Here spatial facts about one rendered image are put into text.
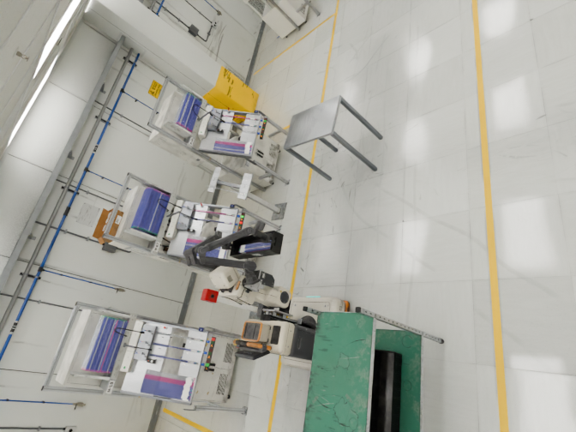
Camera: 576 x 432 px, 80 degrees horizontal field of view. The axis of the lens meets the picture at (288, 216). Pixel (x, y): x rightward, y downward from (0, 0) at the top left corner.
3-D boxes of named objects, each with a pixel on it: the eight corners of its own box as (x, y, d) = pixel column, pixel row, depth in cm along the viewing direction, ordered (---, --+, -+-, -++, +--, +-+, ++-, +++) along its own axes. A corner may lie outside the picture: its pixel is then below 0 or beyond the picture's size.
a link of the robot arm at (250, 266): (195, 263, 258) (195, 265, 249) (198, 245, 260) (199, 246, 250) (253, 271, 272) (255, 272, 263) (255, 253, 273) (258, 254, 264)
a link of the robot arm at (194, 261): (183, 267, 263) (194, 263, 260) (183, 249, 268) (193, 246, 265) (216, 275, 302) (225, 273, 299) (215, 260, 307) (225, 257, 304)
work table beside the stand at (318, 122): (376, 171, 380) (331, 132, 332) (328, 181, 432) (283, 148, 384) (382, 135, 394) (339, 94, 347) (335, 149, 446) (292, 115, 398)
